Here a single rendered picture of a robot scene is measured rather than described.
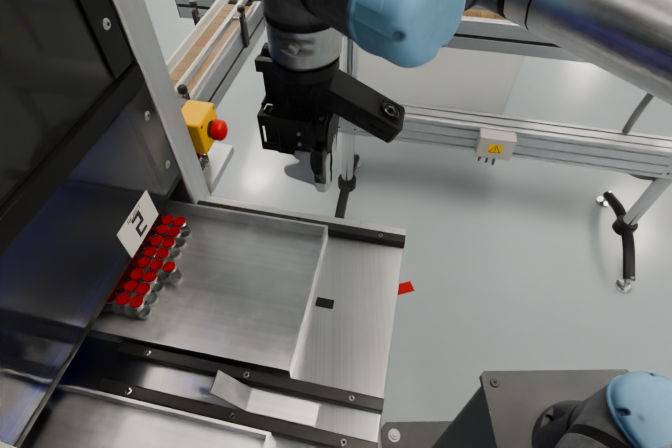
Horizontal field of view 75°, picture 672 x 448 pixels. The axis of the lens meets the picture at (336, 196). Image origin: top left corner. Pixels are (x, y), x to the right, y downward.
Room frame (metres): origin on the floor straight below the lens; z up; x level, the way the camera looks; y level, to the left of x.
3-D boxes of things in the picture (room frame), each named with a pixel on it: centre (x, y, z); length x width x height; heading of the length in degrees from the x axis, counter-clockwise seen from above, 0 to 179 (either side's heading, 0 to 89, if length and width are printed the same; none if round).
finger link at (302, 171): (0.39, 0.04, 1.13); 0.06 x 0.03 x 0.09; 78
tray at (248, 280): (0.37, 0.21, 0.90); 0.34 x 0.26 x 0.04; 79
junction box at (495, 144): (1.12, -0.55, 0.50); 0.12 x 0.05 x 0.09; 78
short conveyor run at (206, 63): (0.95, 0.35, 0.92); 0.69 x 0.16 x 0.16; 168
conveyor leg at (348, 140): (1.30, -0.05, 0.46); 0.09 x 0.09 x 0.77; 78
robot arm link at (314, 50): (0.41, 0.03, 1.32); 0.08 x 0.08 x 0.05
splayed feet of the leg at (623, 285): (1.06, -1.17, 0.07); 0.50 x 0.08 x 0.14; 168
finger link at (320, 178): (0.38, 0.02, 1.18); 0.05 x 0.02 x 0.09; 168
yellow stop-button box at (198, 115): (0.64, 0.27, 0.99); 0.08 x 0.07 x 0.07; 78
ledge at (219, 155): (0.67, 0.31, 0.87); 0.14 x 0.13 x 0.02; 78
